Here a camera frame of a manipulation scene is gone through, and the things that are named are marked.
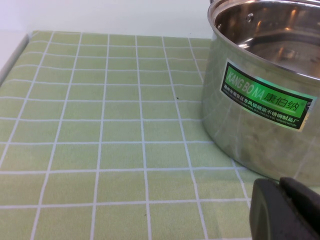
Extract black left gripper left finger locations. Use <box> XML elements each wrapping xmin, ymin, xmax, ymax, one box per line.
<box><xmin>249</xmin><ymin>178</ymin><xmax>305</xmax><ymax>240</ymax></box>

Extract stainless steel pot black handles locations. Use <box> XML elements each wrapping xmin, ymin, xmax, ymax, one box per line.
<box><xmin>201</xmin><ymin>0</ymin><xmax>320</xmax><ymax>188</ymax></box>

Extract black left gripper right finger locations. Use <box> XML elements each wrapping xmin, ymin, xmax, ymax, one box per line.
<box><xmin>279</xmin><ymin>176</ymin><xmax>320</xmax><ymax>240</ymax></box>

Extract green checked tablecloth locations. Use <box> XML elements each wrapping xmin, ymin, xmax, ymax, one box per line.
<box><xmin>0</xmin><ymin>30</ymin><xmax>320</xmax><ymax>240</ymax></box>

